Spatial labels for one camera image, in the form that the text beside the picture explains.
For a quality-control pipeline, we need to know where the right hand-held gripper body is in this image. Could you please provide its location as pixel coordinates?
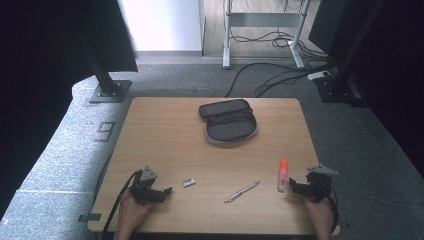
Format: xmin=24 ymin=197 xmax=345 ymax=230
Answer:
xmin=306 ymin=164 xmax=340 ymax=203

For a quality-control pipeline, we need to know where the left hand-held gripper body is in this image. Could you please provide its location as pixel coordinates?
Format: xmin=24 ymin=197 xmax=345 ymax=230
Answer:
xmin=129 ymin=165 xmax=165 ymax=205

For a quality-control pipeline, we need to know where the orange highlighter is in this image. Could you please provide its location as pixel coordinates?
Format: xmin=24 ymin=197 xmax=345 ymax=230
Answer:
xmin=277 ymin=158 xmax=289 ymax=193

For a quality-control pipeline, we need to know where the silver pen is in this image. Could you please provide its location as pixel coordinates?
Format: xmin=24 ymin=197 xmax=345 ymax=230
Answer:
xmin=223 ymin=180 xmax=261 ymax=204

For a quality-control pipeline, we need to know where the black pencil case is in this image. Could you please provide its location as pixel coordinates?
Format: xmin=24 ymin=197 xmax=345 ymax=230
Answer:
xmin=198 ymin=98 xmax=259 ymax=145

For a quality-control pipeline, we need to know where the person's left hand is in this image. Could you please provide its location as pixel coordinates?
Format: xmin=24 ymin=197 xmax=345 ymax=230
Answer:
xmin=116 ymin=193 xmax=153 ymax=231

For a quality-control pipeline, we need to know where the person's right hand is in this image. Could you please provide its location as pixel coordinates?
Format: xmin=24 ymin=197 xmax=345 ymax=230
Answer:
xmin=303 ymin=197 xmax=334 ymax=231

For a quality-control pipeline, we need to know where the grey tape strip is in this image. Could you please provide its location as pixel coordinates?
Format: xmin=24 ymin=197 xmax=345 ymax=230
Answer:
xmin=78 ymin=213 xmax=103 ymax=223

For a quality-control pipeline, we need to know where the white power strip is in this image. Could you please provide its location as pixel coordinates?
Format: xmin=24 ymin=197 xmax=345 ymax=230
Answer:
xmin=307 ymin=70 xmax=332 ymax=81

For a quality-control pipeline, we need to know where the black curtain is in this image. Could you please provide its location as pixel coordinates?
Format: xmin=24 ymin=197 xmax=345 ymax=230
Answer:
xmin=0 ymin=0 xmax=139 ymax=214
xmin=308 ymin=0 xmax=424 ymax=178

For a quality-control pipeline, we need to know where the white panel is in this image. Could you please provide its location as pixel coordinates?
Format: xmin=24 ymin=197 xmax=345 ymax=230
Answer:
xmin=118 ymin=0 xmax=205 ymax=53

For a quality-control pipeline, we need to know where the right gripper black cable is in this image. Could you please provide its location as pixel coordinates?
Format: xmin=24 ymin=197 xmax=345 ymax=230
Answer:
xmin=319 ymin=184 xmax=340 ymax=234

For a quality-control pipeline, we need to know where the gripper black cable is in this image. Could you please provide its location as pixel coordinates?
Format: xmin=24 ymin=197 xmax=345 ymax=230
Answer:
xmin=99 ymin=169 xmax=143 ymax=240
xmin=319 ymin=184 xmax=340 ymax=234

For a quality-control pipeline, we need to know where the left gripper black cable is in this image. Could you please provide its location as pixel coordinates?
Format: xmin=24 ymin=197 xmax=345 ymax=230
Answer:
xmin=99 ymin=169 xmax=143 ymax=240

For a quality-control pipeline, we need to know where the black stand with base plate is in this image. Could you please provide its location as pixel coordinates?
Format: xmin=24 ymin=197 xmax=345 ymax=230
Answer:
xmin=87 ymin=53 xmax=133 ymax=104
xmin=314 ymin=0 xmax=368 ymax=108

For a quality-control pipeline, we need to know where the long black floor cable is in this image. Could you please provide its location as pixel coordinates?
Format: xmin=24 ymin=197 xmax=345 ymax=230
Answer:
xmin=225 ymin=62 xmax=334 ymax=98

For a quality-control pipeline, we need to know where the tangle of black cables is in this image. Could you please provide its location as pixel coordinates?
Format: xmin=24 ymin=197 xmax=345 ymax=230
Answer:
xmin=229 ymin=0 xmax=329 ymax=63

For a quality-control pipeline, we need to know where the white metal desk frame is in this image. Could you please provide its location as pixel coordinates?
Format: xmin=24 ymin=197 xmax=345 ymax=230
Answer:
xmin=222 ymin=0 xmax=313 ymax=70

